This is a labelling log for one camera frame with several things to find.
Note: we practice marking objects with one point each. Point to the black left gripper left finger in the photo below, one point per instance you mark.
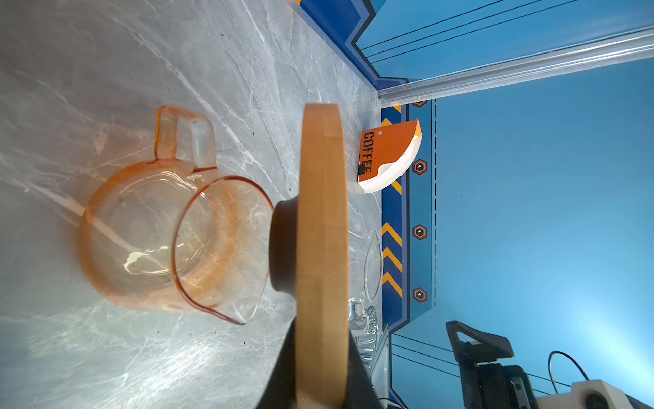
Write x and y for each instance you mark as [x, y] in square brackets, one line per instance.
[280, 392]

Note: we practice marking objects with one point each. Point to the orange glass carafe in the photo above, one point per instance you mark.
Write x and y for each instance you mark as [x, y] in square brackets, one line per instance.
[176, 233]

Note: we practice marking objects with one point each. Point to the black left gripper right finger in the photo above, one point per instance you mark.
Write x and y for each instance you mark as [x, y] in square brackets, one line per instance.
[360, 392]

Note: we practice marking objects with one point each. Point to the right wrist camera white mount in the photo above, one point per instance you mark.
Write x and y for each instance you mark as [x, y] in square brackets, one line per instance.
[591, 395]

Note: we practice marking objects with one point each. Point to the right aluminium corner post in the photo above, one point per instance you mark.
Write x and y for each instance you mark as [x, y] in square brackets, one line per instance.
[608, 51]

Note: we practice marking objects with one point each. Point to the coffee filter paper pack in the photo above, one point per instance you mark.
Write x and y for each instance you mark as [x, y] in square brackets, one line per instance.
[386, 153]

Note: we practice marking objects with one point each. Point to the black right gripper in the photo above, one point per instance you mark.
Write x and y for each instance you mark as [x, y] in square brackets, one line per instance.
[485, 382]

